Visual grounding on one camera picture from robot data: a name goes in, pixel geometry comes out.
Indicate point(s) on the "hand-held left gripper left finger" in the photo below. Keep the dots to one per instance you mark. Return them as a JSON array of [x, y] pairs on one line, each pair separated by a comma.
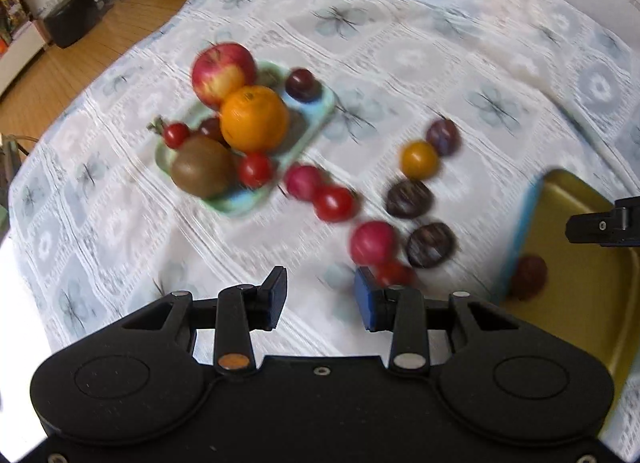
[[274, 299]]

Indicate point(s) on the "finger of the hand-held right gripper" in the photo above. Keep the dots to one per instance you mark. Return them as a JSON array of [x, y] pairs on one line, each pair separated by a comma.
[[597, 229]]

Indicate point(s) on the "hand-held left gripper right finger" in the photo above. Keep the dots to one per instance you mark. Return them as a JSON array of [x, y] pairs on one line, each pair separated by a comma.
[[364, 300]]

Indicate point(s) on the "gold tray with blue rim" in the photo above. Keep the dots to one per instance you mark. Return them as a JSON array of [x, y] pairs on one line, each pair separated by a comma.
[[580, 288]]

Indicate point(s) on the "dark red plum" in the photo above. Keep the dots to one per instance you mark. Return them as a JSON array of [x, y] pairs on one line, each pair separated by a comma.
[[529, 276]]

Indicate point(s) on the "red cherry tomato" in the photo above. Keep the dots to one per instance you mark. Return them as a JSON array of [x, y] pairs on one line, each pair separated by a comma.
[[396, 274], [256, 169], [334, 203], [176, 135]]

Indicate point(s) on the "pink red radish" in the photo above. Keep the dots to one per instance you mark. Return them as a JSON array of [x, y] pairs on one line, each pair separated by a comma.
[[374, 242], [303, 182]]

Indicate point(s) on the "dark brown walnut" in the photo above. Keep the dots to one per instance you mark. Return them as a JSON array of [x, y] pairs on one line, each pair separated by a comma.
[[410, 198], [431, 245]]

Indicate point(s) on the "yellow cherry tomato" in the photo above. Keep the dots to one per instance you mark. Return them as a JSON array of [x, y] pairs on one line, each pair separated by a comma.
[[419, 160]]

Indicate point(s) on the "brown kiwi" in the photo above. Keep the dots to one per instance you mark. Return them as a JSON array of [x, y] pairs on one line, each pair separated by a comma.
[[201, 166]]

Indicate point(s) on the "light green tray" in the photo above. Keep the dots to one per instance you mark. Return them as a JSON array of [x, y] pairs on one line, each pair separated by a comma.
[[300, 128]]

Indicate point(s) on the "dark purple plum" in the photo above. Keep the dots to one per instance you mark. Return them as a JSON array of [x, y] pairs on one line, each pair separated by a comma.
[[443, 137], [303, 84], [211, 128]]

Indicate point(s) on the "orange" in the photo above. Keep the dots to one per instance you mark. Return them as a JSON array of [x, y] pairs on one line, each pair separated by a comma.
[[255, 119]]

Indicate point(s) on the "red apple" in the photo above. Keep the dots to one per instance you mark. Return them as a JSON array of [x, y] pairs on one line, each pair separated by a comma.
[[222, 73]]

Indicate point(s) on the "white floral tablecloth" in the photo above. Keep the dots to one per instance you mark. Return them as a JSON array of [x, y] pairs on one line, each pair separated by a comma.
[[400, 33]]

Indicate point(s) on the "black box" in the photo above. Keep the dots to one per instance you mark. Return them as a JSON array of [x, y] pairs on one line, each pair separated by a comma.
[[74, 17]]

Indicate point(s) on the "white low cabinet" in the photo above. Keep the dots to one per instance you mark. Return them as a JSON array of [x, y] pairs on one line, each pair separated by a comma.
[[17, 55]]

